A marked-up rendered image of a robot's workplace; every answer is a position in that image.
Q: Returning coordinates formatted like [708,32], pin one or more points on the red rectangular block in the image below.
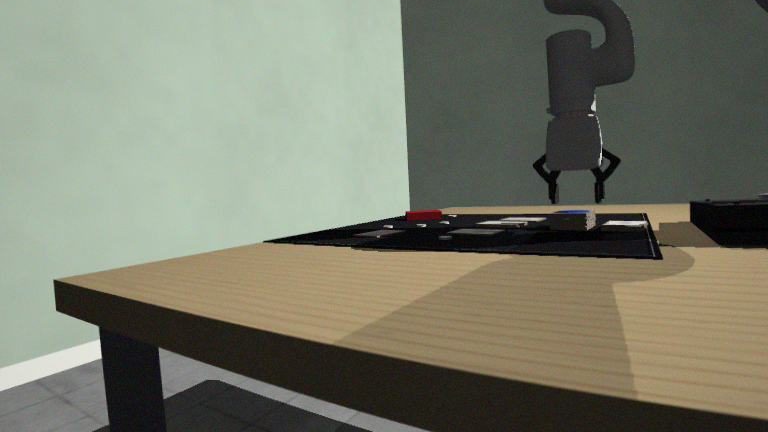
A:
[423,215]

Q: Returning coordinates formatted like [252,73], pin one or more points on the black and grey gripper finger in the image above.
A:
[602,176]
[550,179]

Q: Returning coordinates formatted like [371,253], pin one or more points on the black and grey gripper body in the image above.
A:
[569,145]

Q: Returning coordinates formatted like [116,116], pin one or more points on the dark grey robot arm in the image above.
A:
[575,67]

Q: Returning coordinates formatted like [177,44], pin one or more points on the black card cloth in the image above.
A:
[535,236]

